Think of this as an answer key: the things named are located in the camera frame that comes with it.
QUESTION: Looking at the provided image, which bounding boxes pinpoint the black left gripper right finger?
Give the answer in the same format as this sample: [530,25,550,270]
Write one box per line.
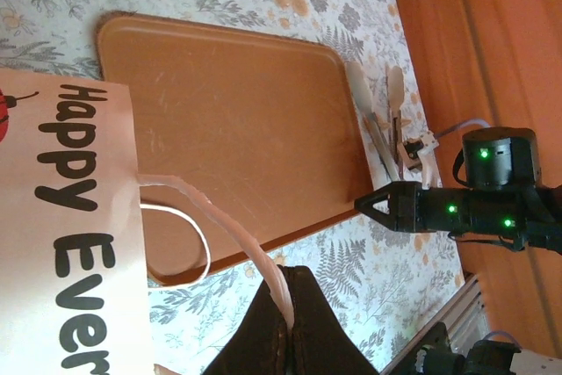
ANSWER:
[280,265,379,375]

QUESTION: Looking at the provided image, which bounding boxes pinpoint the floral patterned tablecloth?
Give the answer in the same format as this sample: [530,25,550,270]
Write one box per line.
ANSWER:
[0,0,466,375]

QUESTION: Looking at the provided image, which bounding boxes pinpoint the white and red paper bag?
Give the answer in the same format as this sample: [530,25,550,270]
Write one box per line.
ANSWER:
[0,68,296,375]

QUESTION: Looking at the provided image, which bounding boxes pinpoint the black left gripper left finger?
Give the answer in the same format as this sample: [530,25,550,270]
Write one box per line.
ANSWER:
[204,285,289,375]

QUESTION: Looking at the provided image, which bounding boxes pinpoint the metal tongs with cream tips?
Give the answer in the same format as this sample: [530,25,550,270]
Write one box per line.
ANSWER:
[345,61,407,185]

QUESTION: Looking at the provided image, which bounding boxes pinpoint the brown rectangular tray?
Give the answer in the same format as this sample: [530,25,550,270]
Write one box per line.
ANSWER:
[95,12,374,291]

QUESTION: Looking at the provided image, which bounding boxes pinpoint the aluminium mounting rail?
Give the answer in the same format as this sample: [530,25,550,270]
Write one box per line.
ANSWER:
[379,272,489,375]

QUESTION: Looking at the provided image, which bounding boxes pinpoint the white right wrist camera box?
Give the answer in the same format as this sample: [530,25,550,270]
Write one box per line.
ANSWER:
[401,131,442,187]

